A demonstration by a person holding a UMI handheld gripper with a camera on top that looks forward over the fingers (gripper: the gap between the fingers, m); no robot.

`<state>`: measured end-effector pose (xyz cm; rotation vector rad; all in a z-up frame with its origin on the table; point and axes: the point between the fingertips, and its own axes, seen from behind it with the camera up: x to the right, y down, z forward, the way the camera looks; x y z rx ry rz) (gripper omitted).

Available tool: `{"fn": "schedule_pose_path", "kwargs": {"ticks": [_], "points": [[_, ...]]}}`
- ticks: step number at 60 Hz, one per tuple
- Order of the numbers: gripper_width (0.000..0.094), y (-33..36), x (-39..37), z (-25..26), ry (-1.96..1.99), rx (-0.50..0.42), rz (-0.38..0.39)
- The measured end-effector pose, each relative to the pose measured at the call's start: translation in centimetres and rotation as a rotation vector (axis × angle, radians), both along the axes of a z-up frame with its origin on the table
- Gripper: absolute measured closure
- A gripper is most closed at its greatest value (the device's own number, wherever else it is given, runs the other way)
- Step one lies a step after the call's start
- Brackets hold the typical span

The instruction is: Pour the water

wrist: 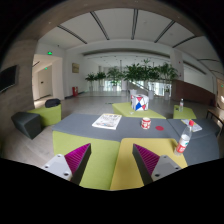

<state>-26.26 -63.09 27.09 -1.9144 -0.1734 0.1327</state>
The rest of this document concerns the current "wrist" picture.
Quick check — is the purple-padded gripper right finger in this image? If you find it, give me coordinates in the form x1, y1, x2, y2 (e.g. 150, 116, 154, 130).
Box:
132, 144, 181, 185

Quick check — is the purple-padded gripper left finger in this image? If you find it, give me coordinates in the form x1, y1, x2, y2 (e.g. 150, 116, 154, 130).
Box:
42, 143, 91, 185

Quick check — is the plastic water bottle red cap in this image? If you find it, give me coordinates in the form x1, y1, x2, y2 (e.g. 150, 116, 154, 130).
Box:
174, 120, 194, 156

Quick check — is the distant water bottle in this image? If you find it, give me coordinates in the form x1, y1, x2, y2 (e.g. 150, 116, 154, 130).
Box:
179, 98, 184, 112

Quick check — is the grey green modular table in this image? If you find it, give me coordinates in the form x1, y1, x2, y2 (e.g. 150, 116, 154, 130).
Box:
53, 114, 220, 190

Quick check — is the red round coaster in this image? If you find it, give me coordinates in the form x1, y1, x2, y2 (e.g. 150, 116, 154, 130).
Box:
156, 126, 164, 131

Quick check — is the red white mug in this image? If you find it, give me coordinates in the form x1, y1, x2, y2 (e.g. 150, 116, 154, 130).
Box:
141, 117, 151, 129

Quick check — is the green ottoman left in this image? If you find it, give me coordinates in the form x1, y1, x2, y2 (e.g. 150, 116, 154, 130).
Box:
30, 105, 62, 127

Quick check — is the green ottoman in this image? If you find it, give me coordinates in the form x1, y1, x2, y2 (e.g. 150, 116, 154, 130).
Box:
30, 105, 62, 127
112, 102, 164, 119
173, 105, 196, 119

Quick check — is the open magazine on table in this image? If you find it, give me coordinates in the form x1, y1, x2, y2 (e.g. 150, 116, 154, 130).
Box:
92, 113, 122, 130

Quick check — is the magazine at right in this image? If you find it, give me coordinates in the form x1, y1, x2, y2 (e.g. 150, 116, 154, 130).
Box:
182, 119, 202, 132

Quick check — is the green ottoman centre back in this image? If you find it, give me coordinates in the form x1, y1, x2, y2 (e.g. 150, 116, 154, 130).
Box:
112, 102, 164, 119

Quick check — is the green ottoman right back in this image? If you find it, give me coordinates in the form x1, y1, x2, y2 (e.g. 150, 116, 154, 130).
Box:
173, 105, 196, 119

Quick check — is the colourful geometric box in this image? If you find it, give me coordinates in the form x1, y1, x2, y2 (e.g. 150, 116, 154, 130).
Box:
131, 94, 149, 111

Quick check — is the black bag on ottoman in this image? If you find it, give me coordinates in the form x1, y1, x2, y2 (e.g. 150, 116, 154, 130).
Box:
45, 98, 61, 108

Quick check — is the red fire extinguisher box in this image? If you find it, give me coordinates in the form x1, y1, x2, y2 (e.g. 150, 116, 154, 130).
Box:
72, 86, 78, 97

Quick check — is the potted plants row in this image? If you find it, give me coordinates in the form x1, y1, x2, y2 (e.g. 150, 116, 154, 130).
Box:
85, 60, 178, 95

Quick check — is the framed picture on wall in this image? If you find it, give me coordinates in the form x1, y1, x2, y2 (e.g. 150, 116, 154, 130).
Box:
72, 63, 80, 73

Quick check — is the wall-mounted black television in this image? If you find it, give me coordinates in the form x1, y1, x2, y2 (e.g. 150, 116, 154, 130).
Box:
0, 65, 19, 93

